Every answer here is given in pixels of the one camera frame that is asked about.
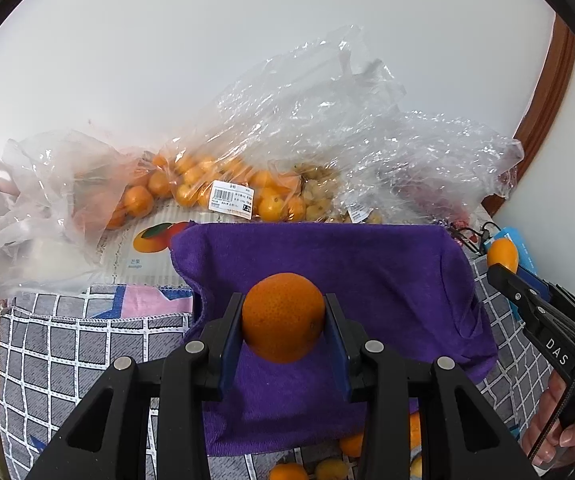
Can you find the bag of red tomatoes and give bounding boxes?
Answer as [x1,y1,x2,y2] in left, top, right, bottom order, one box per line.
[336,109,525,229]

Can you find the grey checked table cloth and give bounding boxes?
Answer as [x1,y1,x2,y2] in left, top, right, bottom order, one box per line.
[0,252,552,479]

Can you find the purple towel lined tray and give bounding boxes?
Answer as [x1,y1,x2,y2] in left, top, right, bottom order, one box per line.
[169,220,500,456]

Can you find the bag of kumquats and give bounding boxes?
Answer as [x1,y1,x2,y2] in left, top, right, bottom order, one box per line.
[156,25,405,222]

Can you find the large bumpy orange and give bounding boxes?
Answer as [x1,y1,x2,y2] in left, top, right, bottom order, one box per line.
[242,273,325,364]

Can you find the brown wooden door frame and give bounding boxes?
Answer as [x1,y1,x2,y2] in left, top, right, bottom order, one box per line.
[510,14,575,190]

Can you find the medium orange mandarin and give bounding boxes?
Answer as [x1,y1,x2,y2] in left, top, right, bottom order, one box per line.
[409,412,422,451]

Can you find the small yellow green fruit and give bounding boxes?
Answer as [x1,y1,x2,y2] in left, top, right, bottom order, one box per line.
[410,454,422,479]

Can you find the small round orange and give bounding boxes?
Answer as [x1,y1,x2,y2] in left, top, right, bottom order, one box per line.
[338,431,363,458]

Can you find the blue tissue pack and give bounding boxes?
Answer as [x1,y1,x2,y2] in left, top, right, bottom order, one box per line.
[486,226,551,300]

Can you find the oval yellow kumquat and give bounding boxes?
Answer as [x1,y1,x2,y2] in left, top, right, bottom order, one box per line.
[486,237,519,273]

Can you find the bag of small oranges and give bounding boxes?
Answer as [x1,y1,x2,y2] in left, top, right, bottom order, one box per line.
[0,130,148,285]

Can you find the person's right hand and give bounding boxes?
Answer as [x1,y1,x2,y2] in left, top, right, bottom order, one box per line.
[521,370,575,468]

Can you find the fruit printed cardboard box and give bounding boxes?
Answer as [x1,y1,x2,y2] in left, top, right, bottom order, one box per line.
[99,200,201,287]

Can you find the black eyeglasses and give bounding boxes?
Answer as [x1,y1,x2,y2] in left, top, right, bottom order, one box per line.
[448,221,500,256]

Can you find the olive brown small fruit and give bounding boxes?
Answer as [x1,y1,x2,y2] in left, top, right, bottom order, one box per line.
[315,457,349,480]

